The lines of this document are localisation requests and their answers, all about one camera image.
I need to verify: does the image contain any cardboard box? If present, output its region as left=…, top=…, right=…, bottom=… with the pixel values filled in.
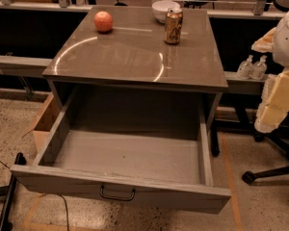
left=23, top=92, right=60, bottom=151

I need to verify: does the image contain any right clear pump bottle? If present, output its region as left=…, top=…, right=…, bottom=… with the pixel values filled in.
left=250, top=55, right=267, bottom=80

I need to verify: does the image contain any black drawer handle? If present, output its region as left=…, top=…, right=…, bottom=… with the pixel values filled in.
left=99, top=186, right=136, bottom=202

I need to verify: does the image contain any black office chair base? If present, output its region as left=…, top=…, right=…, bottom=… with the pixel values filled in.
left=242, top=113, right=289, bottom=185

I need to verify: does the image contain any white bowl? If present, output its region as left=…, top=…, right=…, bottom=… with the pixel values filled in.
left=152, top=0, right=180, bottom=23

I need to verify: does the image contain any black stand leg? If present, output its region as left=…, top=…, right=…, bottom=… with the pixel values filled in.
left=0, top=151, right=27, bottom=231

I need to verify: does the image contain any clear pump bottle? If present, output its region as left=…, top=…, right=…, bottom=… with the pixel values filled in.
left=250, top=55, right=267, bottom=80
left=237, top=55, right=253, bottom=79

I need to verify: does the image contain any grey drawer cabinet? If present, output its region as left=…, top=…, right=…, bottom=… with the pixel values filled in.
left=41, top=5, right=229, bottom=158

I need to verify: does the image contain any left clear pump bottle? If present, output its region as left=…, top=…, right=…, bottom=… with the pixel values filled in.
left=237, top=55, right=253, bottom=79

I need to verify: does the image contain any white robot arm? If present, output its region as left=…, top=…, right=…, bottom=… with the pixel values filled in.
left=251, top=11, right=289, bottom=133

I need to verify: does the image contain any black floor cable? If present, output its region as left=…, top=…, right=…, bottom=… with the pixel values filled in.
left=0, top=151, right=71, bottom=231

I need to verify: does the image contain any open grey top drawer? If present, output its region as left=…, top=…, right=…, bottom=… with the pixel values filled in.
left=11, top=86, right=230, bottom=214

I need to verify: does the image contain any red apple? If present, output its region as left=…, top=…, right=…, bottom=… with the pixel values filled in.
left=93, top=11, right=113, bottom=33

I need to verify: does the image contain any orange soda can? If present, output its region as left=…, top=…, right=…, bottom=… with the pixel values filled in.
left=164, top=8, right=183, bottom=44

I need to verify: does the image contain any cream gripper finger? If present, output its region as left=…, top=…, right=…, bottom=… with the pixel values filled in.
left=254, top=68, right=289, bottom=133
left=251, top=27, right=276, bottom=53

